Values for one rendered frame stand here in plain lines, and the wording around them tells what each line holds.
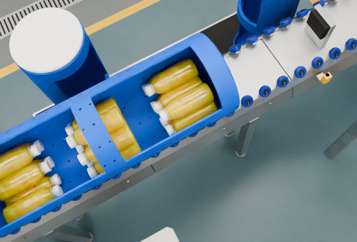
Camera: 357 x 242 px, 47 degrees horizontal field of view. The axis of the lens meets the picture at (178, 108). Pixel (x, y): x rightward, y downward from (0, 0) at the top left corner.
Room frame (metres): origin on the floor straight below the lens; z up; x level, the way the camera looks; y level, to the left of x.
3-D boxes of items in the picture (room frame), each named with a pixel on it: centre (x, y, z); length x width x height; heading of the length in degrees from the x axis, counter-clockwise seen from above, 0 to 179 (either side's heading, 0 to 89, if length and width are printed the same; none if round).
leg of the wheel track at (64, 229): (0.25, 0.62, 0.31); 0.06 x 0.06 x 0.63; 19
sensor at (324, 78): (0.58, -0.55, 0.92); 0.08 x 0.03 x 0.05; 19
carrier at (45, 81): (0.87, 0.44, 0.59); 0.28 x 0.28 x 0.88
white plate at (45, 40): (0.87, 0.44, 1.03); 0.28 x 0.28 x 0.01
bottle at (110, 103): (0.50, 0.27, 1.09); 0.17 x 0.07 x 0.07; 109
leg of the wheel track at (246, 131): (0.56, -0.31, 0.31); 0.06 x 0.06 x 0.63; 19
